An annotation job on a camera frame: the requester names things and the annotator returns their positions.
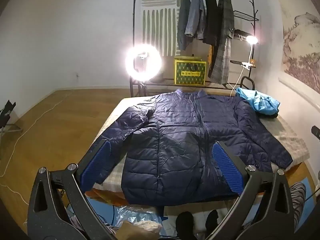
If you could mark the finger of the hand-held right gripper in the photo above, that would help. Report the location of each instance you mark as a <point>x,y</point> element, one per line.
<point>316,131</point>

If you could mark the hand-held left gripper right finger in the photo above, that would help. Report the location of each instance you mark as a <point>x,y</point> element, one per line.
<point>228,170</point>

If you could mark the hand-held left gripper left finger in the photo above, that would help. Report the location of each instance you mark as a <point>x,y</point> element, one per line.
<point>96,166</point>

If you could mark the navy puffer jacket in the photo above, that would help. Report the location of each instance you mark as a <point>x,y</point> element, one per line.
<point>175,140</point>

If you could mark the black metal clothes rack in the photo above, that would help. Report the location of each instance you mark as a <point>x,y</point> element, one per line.
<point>252,12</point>

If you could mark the orange bed sheet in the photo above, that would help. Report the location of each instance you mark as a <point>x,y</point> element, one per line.
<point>107,196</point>

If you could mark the beige plaid blanket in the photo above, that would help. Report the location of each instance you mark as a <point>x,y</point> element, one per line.
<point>283,131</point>

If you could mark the person's right foot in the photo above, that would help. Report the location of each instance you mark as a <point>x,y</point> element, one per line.
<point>212,220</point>

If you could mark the person's foot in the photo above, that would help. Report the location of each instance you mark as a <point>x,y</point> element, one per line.
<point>212,220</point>
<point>184,225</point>

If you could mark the blue plastic bag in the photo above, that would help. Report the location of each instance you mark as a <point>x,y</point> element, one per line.
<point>135,211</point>

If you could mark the light blue bag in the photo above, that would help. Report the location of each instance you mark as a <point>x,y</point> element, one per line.
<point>260,102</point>

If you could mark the person's left foot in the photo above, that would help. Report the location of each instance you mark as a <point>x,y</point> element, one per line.
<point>184,225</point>

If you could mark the striped cloth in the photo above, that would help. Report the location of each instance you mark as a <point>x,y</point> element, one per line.
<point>298,202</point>

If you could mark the beige fluffy cloth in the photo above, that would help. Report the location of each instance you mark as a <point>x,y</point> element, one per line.
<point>142,230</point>

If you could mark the yellow green patterned box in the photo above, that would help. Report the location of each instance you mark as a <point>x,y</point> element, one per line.
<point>190,72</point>

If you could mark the black folding stand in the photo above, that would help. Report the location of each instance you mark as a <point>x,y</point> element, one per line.
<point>6,112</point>

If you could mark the white clip lamp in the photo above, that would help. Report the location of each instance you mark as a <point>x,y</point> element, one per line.
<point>252,40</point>

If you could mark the yellow hanging cloth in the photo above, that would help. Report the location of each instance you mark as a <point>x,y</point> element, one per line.
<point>210,56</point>

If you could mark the phone holder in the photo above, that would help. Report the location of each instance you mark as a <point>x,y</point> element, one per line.
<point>143,55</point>

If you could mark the grey plaid hanging coat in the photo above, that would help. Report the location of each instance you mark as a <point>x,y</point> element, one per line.
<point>225,35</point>

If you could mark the black hanging coat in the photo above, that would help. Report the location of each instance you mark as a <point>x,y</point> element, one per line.
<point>211,20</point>

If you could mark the blue denim hanging jacket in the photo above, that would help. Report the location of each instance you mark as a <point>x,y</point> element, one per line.
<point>196,15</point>

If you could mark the dark grey hanging shirt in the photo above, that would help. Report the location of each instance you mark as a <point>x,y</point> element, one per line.
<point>183,17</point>

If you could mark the landscape wall painting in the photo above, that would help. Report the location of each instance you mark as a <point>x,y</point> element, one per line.
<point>302,52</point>

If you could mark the black metal chair frame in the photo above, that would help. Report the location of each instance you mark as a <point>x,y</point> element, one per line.
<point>243,82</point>

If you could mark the striped wall hanging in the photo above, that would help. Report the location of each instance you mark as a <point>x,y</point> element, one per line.
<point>160,25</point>

